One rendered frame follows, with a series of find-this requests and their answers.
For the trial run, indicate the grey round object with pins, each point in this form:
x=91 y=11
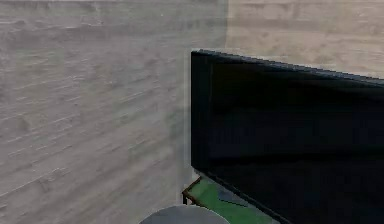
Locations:
x=185 y=216

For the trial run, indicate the green top stand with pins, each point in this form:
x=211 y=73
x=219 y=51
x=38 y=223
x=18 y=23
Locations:
x=213 y=198

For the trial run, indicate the black television set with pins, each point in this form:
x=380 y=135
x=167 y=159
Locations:
x=293 y=140

